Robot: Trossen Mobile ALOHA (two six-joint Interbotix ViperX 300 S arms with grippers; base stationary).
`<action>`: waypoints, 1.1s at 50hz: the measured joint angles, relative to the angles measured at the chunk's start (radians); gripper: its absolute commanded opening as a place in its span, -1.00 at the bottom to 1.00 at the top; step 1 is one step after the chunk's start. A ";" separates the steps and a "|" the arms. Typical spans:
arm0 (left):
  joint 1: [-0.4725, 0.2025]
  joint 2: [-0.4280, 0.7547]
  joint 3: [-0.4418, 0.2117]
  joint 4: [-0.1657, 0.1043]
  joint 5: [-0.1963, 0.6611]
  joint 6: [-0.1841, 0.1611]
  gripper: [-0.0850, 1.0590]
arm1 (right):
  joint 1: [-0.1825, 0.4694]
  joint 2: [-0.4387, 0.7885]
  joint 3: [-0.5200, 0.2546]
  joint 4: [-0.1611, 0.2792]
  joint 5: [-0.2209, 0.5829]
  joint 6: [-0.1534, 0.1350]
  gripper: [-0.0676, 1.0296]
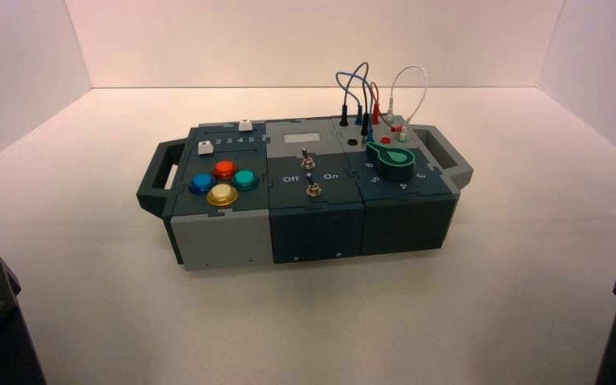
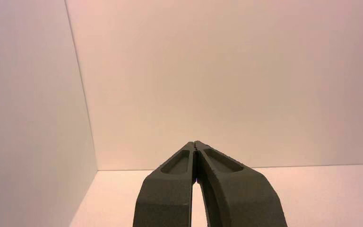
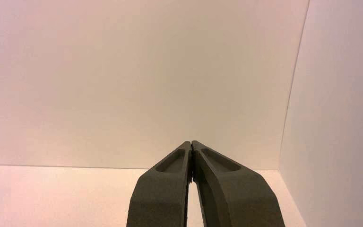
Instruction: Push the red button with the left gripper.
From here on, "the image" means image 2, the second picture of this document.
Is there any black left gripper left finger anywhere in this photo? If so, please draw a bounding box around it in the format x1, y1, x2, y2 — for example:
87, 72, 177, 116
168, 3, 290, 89
133, 141, 198, 227

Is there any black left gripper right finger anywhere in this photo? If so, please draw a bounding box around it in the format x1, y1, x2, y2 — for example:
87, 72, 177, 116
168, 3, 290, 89
195, 140, 288, 227

